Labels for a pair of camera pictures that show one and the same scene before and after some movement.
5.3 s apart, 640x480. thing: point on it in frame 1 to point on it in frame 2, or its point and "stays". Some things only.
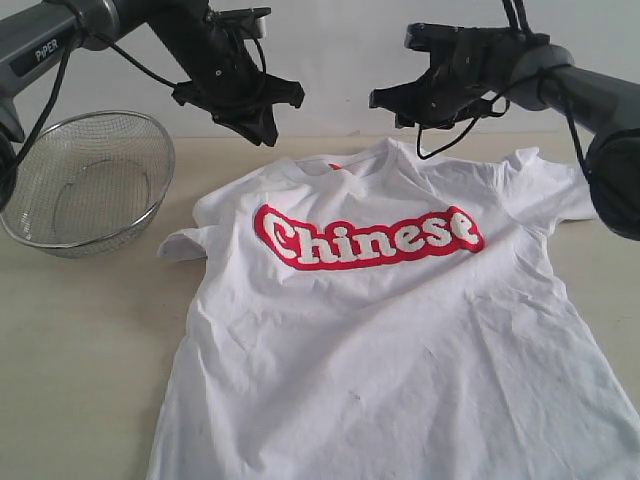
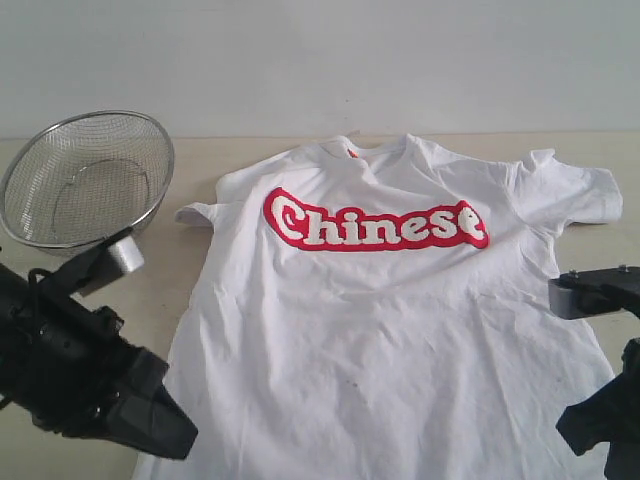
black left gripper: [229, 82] to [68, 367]
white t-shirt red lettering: [386, 315] stays
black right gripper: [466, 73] to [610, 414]
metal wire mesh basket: [90, 185] stays
